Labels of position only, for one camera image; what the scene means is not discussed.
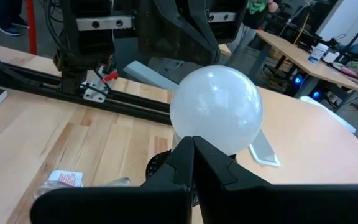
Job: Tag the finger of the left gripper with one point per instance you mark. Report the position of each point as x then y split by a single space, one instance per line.
172 34
211 28

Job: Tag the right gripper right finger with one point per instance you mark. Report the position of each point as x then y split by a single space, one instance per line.
291 205

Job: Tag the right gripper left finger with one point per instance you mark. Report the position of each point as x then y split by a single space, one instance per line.
120 205

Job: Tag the white round lightbulb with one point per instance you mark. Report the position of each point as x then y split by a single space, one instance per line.
216 109

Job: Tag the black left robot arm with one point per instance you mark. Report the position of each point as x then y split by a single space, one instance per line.
73 77

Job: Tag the grey flat bar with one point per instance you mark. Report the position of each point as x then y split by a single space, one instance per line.
148 76

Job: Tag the clear plastic wrapper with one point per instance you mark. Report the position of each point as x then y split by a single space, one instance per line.
67 183

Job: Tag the light wooden desk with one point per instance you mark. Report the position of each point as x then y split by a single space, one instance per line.
306 149
306 59

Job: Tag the white smartphone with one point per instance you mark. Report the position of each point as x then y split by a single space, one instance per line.
264 152

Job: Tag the red pole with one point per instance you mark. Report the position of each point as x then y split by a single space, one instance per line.
31 28

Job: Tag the white plastic container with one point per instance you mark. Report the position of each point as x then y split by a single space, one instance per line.
318 53

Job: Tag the black computer blue lights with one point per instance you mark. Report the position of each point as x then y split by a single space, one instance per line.
306 87

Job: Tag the silver bracket red clamp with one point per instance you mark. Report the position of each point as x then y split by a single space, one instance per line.
96 88

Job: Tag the black aluminium frame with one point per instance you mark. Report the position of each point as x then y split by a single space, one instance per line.
42 84

